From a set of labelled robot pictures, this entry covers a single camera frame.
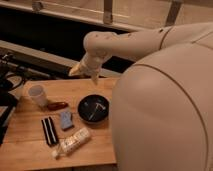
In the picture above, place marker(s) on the metal rail frame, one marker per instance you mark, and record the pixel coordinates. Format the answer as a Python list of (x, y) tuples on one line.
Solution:
[(121, 14)]

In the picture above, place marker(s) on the dark red glossy object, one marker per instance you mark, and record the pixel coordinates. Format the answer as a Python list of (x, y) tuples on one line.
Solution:
[(56, 106)]

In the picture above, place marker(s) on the black equipment with cables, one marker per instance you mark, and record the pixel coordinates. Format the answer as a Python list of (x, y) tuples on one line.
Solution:
[(7, 101)]

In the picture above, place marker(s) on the black ceramic bowl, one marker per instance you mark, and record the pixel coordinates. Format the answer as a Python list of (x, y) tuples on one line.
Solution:
[(93, 108)]

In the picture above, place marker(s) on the black white striped case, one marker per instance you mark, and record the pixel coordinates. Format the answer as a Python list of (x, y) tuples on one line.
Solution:
[(49, 131)]

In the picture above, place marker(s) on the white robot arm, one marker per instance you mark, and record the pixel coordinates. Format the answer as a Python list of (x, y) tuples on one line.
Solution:
[(161, 112)]

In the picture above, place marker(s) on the white ceramic cup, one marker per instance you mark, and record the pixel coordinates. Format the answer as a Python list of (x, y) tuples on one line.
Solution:
[(38, 95)]

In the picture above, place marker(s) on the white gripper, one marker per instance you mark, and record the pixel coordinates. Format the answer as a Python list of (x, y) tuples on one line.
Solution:
[(82, 69)]

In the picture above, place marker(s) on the blue sponge block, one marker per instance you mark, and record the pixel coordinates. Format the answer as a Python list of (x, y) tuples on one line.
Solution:
[(66, 120)]

